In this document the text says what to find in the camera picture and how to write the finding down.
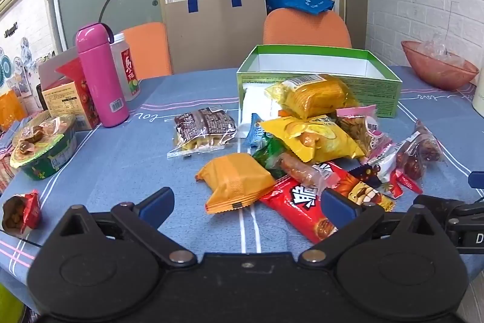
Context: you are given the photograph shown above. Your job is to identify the clear plastic wrap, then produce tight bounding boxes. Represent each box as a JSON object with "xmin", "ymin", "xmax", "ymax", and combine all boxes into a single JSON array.
[{"xmin": 416, "ymin": 33, "xmax": 468, "ymax": 62}]

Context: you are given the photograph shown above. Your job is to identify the clear brown waffle packet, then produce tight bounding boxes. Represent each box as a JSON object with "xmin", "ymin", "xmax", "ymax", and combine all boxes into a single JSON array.
[{"xmin": 167, "ymin": 107, "xmax": 238, "ymax": 159}]

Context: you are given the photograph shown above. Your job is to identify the white bottle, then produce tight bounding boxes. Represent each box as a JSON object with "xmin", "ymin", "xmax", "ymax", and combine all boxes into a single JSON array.
[{"xmin": 473, "ymin": 69, "xmax": 484, "ymax": 112}]

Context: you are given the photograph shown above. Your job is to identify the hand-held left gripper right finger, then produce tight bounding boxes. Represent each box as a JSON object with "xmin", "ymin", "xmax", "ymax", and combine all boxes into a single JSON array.
[{"xmin": 298, "ymin": 189, "xmax": 440, "ymax": 268}]

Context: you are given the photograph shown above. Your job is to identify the orange chair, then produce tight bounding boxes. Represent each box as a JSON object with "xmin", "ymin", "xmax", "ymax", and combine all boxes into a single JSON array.
[
  {"xmin": 121, "ymin": 22, "xmax": 174, "ymax": 80},
  {"xmin": 263, "ymin": 8, "xmax": 352, "ymax": 48}
]

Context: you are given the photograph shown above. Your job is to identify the clear jar with red label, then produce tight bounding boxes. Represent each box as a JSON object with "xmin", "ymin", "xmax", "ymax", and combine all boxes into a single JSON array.
[{"xmin": 110, "ymin": 32, "xmax": 141, "ymax": 102}]

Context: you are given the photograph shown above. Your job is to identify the brown paper bag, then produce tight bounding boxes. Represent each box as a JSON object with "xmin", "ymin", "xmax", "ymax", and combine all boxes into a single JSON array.
[{"xmin": 162, "ymin": 0, "xmax": 267, "ymax": 74}]

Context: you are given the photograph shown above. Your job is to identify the small blue snack packet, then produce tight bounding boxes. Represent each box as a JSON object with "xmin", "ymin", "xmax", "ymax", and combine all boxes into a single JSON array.
[{"xmin": 244, "ymin": 114, "xmax": 273, "ymax": 147}]

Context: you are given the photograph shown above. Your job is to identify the white paper sachet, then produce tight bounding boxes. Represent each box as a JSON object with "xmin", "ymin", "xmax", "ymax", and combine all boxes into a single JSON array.
[{"xmin": 241, "ymin": 83, "xmax": 288, "ymax": 136}]

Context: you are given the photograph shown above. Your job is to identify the white red candy packet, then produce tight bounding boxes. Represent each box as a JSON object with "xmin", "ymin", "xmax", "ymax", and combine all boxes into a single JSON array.
[{"xmin": 368, "ymin": 141, "xmax": 405, "ymax": 191}]

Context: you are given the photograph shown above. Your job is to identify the yellow chip packet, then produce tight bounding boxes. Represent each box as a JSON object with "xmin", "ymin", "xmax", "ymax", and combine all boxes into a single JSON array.
[{"xmin": 259, "ymin": 116, "xmax": 365, "ymax": 163}]

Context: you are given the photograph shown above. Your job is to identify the round wall stickers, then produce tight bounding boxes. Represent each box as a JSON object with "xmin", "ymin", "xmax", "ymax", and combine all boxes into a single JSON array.
[{"xmin": 0, "ymin": 37, "xmax": 38, "ymax": 81}]

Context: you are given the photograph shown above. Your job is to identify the pink thermos bottle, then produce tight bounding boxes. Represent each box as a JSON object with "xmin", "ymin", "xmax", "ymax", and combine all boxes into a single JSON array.
[{"xmin": 76, "ymin": 23, "xmax": 130, "ymax": 127}]

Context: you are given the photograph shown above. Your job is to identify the orange snack packet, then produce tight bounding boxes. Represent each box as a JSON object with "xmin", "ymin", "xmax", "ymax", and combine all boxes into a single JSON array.
[{"xmin": 195, "ymin": 153, "xmax": 276, "ymax": 215}]

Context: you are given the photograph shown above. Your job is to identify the yellow barcode snack packet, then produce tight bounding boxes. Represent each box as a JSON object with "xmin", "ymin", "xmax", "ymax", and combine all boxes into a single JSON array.
[{"xmin": 265, "ymin": 74, "xmax": 360, "ymax": 119}]

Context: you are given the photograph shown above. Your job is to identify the clear red dates packet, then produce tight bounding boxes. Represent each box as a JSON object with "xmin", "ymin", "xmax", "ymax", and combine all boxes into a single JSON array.
[{"xmin": 395, "ymin": 119, "xmax": 445, "ymax": 180}]

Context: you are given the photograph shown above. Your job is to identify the open red snack bag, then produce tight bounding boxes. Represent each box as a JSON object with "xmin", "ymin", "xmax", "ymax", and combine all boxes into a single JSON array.
[{"xmin": 2, "ymin": 190, "xmax": 41, "ymax": 236}]

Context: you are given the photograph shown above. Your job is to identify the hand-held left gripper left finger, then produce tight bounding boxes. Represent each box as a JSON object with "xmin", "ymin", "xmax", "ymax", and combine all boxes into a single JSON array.
[{"xmin": 56, "ymin": 187, "xmax": 198, "ymax": 268}]

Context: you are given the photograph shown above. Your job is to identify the pink-edged clear nut packet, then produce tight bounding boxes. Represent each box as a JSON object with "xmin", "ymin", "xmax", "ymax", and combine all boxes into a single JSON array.
[{"xmin": 336, "ymin": 105, "xmax": 394, "ymax": 157}]

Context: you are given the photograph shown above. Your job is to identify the large red snack packet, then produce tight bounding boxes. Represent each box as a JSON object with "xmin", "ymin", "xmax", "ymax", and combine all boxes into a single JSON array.
[{"xmin": 259, "ymin": 162, "xmax": 396, "ymax": 244}]

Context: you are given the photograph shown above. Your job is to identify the small red packet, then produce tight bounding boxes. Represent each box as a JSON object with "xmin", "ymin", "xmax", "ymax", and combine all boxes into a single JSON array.
[{"xmin": 388, "ymin": 169, "xmax": 423, "ymax": 195}]

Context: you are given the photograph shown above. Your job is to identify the green candy packet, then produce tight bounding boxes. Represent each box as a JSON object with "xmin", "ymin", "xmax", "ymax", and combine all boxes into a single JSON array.
[{"xmin": 251, "ymin": 137, "xmax": 289, "ymax": 169}]

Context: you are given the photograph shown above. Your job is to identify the green instant noodle bowl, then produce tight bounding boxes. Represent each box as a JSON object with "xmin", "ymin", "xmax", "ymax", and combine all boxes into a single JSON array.
[{"xmin": 9, "ymin": 115, "xmax": 78, "ymax": 180}]

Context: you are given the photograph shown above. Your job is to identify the red carton box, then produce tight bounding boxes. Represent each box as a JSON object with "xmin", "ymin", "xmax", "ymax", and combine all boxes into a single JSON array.
[{"xmin": 38, "ymin": 47, "xmax": 101, "ymax": 130}]

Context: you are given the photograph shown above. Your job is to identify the green cardboard box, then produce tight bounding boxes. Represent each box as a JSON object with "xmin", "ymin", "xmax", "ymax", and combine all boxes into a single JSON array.
[{"xmin": 236, "ymin": 45, "xmax": 402, "ymax": 118}]

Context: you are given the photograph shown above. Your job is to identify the clear sausage packet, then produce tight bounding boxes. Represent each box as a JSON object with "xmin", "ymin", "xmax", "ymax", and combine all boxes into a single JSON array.
[{"xmin": 278, "ymin": 153, "xmax": 341, "ymax": 191}]

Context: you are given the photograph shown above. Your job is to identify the pink plastic bowl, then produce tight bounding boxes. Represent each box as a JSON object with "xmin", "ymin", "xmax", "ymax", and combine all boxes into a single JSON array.
[{"xmin": 401, "ymin": 40, "xmax": 480, "ymax": 91}]

